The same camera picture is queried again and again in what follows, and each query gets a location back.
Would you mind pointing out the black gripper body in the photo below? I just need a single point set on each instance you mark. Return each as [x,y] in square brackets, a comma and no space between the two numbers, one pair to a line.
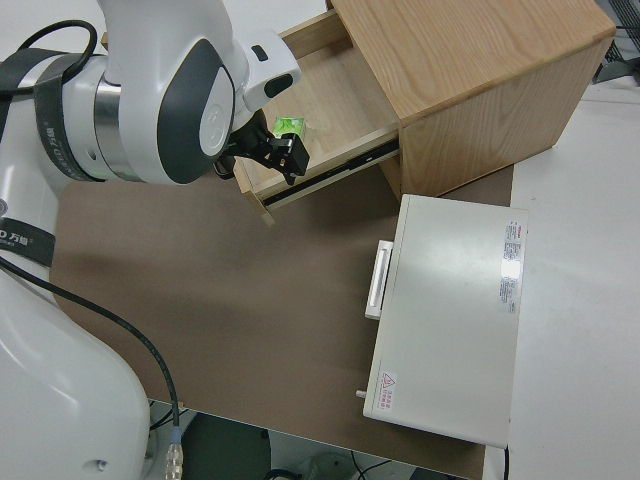
[248,140]

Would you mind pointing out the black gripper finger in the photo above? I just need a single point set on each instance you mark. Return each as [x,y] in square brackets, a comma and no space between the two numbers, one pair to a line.
[297,155]
[280,152]

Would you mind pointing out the light wooden drawer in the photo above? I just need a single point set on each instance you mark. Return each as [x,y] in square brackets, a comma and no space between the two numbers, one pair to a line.
[340,95]

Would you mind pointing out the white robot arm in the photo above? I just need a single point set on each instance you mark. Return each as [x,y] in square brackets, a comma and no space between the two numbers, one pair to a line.
[60,390]

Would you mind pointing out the black metal drawer slide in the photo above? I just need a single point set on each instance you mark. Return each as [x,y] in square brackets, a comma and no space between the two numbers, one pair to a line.
[340,167]

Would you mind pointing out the small green packet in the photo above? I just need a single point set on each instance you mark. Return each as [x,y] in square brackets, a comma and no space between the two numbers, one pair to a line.
[291,125]

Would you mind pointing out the brown table mat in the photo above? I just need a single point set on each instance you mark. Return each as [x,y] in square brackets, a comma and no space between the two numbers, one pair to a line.
[240,310]

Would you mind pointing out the light wooden cabinet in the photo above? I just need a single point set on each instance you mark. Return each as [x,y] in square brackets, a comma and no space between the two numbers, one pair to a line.
[465,85]

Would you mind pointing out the white box appliance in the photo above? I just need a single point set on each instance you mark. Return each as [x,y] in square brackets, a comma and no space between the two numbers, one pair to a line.
[450,315]

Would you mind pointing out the white printed label strip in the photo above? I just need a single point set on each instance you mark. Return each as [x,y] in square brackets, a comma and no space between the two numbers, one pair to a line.
[511,265]

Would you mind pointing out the red triangle warning sticker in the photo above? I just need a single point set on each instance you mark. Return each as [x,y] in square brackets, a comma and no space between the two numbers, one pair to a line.
[388,389]

